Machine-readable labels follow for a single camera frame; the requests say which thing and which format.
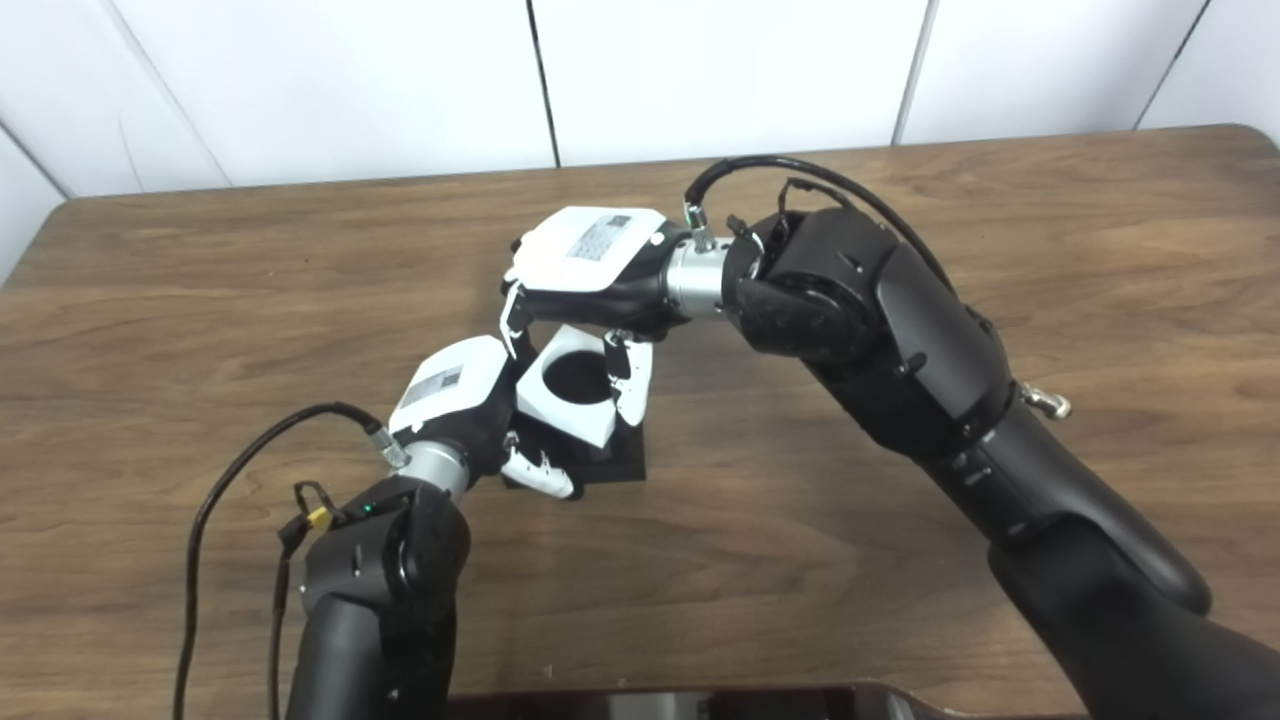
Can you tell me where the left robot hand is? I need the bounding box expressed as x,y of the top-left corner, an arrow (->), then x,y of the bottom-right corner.
388,335 -> 581,501

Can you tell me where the white square piece with hole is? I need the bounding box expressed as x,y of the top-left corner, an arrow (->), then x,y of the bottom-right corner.
515,325 -> 641,449

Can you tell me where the black peg with square base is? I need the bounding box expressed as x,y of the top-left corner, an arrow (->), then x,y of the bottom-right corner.
505,350 -> 649,491

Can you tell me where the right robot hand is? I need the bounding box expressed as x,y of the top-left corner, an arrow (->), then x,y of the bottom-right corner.
498,205 -> 691,429

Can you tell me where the thin wire with yellow connector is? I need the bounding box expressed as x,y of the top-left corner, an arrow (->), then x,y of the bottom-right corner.
268,480 -> 343,720

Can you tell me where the thick black wrist cable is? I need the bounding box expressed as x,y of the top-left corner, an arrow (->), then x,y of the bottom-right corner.
683,155 -> 956,291
172,402 -> 411,720

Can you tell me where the thick black left wrist cable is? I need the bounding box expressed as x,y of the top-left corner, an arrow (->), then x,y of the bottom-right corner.
172,402 -> 411,720

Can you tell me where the thin black right arm wire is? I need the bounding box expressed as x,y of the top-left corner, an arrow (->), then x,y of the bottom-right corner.
775,177 -> 853,241

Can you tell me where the thick black right wrist cable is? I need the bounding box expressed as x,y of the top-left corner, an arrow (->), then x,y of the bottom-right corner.
683,155 -> 956,291

